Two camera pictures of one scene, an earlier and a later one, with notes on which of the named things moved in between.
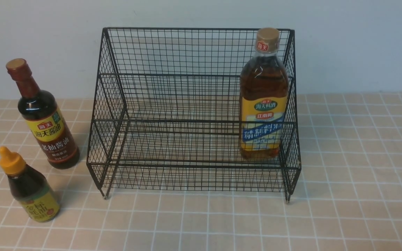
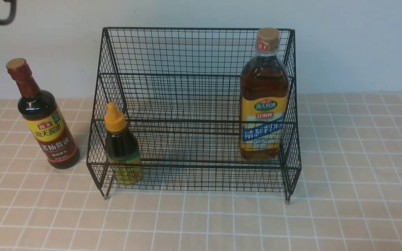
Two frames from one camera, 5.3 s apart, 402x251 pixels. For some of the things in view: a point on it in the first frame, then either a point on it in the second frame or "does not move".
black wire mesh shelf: [165, 114] does not move
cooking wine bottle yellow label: [264, 99] does not move
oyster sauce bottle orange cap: [35, 198] to [121, 150]
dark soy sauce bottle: [43, 116] does not move
